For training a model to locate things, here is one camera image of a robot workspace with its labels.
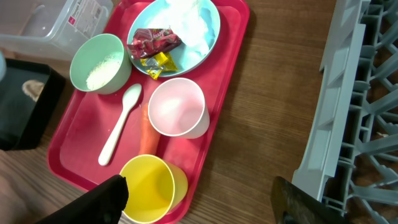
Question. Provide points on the yellow cup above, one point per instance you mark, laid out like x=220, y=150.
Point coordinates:
x=155, y=187

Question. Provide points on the white plastic spoon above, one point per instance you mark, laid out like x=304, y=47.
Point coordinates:
x=130, y=98

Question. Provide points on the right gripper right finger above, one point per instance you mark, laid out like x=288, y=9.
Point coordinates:
x=292, y=205

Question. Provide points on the light blue plate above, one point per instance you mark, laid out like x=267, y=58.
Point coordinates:
x=184, y=56

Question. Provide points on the red serving tray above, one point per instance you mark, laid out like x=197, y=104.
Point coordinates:
x=89, y=119

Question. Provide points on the yellow snack wrapper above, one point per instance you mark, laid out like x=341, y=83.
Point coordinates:
x=159, y=63

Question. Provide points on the white napkin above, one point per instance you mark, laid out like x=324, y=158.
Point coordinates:
x=189, y=20

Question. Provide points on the orange carrot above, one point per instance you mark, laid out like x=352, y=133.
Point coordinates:
x=149, y=136

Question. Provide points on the red snack wrapper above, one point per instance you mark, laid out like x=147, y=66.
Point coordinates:
x=149, y=42

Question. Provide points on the grey dishwasher rack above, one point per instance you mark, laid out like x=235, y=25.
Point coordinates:
x=354, y=131

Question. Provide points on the black waste tray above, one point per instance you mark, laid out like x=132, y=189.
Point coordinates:
x=23, y=121

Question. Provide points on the clear plastic bin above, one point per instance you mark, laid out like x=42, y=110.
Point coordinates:
x=51, y=28

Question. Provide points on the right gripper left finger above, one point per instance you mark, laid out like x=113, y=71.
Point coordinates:
x=103, y=205

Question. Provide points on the pink cup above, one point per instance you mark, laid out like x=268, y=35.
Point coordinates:
x=177, y=108

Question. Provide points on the green bowl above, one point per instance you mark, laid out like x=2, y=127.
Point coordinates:
x=92, y=52

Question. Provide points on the brown food lump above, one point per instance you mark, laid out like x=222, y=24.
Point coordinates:
x=33, y=89

